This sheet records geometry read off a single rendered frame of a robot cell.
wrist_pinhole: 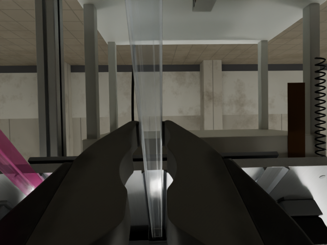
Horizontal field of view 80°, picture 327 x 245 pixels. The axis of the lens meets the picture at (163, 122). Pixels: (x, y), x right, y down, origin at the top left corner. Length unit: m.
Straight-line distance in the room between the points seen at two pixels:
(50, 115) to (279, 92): 3.96
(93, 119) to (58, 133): 0.14
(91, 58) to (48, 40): 0.15
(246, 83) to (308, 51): 3.18
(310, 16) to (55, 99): 0.72
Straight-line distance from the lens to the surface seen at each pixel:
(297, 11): 0.82
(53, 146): 0.48
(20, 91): 4.19
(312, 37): 0.76
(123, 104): 3.52
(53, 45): 0.50
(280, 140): 0.66
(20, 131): 4.19
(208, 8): 0.60
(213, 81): 3.40
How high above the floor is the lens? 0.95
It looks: 1 degrees up
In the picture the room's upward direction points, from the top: 179 degrees clockwise
